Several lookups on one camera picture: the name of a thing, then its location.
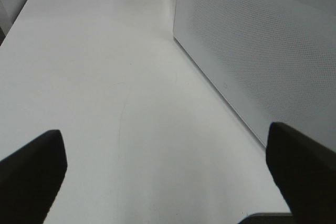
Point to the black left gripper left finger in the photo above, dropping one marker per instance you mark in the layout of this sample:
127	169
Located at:
31	178

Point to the white microwave door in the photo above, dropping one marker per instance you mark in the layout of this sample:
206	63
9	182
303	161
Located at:
272	60

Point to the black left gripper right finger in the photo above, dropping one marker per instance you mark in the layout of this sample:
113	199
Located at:
304	172

